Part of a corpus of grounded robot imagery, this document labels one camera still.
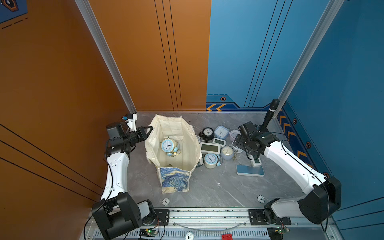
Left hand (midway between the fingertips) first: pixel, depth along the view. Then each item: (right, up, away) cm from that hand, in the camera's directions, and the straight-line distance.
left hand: (152, 126), depth 78 cm
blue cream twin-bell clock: (+32, -21, +11) cm, 40 cm away
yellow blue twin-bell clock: (+8, -12, +11) cm, 18 cm away
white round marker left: (+7, -40, +1) cm, 41 cm away
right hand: (+48, -11, +4) cm, 50 cm away
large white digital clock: (+32, -14, +16) cm, 39 cm away
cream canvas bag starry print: (+14, -20, -14) cm, 28 cm away
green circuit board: (0, -51, -8) cm, 51 cm away
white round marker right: (+58, -39, +1) cm, 70 cm away
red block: (+37, -50, -11) cm, 63 cm away
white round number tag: (+20, -47, -15) cm, 53 cm away
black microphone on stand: (+68, +13, +7) cm, 70 cm away
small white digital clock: (+39, -10, +22) cm, 45 cm away
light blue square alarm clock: (+41, -4, +26) cm, 49 cm away
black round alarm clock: (+31, -5, +24) cm, 40 cm away
